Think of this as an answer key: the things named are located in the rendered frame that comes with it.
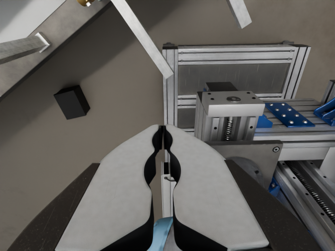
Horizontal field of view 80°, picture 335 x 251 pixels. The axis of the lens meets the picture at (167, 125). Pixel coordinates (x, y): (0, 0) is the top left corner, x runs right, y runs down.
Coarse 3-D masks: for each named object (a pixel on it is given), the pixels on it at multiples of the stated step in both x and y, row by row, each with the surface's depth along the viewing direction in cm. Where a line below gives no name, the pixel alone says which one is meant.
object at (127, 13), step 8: (112, 0) 51; (120, 0) 51; (120, 8) 52; (128, 8) 52; (128, 16) 53; (136, 16) 54; (128, 24) 54; (136, 24) 54; (136, 32) 55; (144, 32) 55; (144, 40) 56; (152, 40) 57; (152, 48) 57; (152, 56) 58; (160, 56) 58; (160, 64) 59; (168, 64) 61; (168, 72) 61
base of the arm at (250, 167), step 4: (236, 160) 48; (240, 160) 48; (244, 160) 49; (248, 160) 49; (240, 164) 47; (244, 164) 48; (248, 164) 48; (252, 164) 48; (244, 168) 47; (248, 168) 47; (252, 168) 48; (256, 168) 48; (248, 172) 46; (252, 172) 47; (256, 172) 50; (260, 172) 49; (252, 176) 46; (256, 176) 46; (260, 176) 49; (256, 180) 46; (260, 180) 48
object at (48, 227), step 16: (80, 176) 8; (64, 192) 8; (80, 192) 8; (48, 208) 7; (64, 208) 7; (32, 224) 7; (48, 224) 6; (64, 224) 6; (16, 240) 6; (32, 240) 6; (48, 240) 6
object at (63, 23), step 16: (96, 0) 61; (48, 16) 63; (64, 16) 63; (80, 16) 63; (96, 16) 66; (32, 32) 65; (48, 32) 65; (64, 32) 65; (80, 32) 72; (48, 48) 68; (16, 64) 70; (32, 64) 70; (0, 80) 73; (16, 80) 73; (0, 96) 76
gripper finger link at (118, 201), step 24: (120, 144) 10; (144, 144) 10; (120, 168) 9; (144, 168) 9; (96, 192) 8; (120, 192) 8; (144, 192) 8; (72, 216) 7; (96, 216) 7; (120, 216) 7; (144, 216) 7; (72, 240) 6; (96, 240) 6; (120, 240) 6; (144, 240) 7
